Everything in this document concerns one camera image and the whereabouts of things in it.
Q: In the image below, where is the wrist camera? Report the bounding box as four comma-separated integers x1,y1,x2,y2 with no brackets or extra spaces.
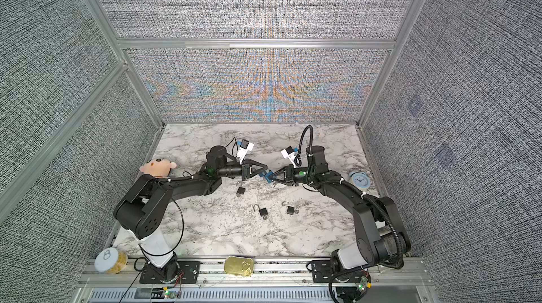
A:
236,139,254,165
281,146,302,168

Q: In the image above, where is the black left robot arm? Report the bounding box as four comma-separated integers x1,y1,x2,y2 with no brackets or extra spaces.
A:
113,146,268,284

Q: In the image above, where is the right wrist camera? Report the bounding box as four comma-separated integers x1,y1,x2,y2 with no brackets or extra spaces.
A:
281,146,302,168

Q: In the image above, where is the black padlock open shackle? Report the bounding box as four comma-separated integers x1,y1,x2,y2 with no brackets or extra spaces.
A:
253,204,269,220

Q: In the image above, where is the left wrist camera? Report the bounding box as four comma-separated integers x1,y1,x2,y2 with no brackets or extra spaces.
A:
236,139,254,165

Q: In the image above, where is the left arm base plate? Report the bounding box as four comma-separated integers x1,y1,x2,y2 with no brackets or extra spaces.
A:
139,260,200,285

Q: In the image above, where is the aluminium front rail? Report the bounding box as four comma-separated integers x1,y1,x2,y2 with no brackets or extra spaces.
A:
76,256,435,288

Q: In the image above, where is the light blue alarm clock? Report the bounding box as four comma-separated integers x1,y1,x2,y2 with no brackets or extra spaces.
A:
349,171,371,190

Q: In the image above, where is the plush doll toy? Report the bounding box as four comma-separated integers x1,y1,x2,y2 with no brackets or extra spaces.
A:
139,159,177,178

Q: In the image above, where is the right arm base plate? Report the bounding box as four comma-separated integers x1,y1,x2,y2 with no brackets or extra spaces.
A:
306,259,369,283

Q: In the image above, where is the gold sardine tin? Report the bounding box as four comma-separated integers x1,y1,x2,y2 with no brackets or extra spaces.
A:
224,256,255,277

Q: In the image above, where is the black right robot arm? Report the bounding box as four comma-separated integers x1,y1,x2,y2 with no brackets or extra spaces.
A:
269,146,411,273

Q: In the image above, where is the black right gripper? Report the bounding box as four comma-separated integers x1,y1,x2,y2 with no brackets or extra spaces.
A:
269,165,315,185

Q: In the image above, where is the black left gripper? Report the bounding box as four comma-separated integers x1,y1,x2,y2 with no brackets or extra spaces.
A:
218,160,268,184

